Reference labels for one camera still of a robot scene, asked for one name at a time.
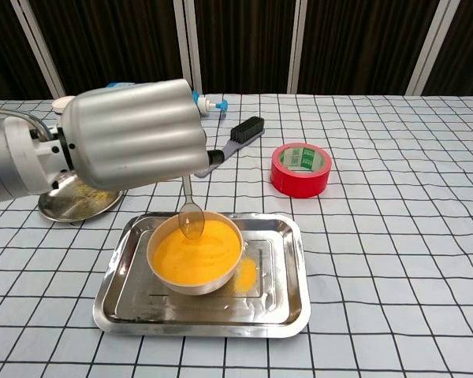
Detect grey brush black bristles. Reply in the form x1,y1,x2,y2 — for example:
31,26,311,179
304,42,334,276
194,116,266,178

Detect round steel plate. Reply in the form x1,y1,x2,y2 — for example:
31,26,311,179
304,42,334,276
38,172,124,224

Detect black folding screen white frame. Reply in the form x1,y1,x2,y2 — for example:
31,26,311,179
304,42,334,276
0,0,473,102

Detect rectangular steel tray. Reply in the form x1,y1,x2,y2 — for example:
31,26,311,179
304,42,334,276
92,212,312,339

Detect blue detergent pump bottle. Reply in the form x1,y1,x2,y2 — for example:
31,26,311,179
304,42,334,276
104,81,229,117

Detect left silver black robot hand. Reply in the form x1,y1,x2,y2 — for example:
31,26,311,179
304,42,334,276
61,78,225,192

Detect white grid-patterned tablecloth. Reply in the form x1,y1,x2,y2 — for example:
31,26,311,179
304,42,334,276
0,93,473,378

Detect red tape roll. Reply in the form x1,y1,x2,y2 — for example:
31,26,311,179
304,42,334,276
270,143,333,198

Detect translucent grey plastic spoon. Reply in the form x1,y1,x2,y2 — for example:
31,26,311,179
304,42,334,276
177,176,206,239

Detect white paper cup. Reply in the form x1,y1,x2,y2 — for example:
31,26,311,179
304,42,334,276
50,95,76,117

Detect bowl of yellow powder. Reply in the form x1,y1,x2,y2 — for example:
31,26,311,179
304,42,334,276
147,210,244,296

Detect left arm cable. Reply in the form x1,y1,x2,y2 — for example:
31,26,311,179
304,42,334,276
0,109,60,139

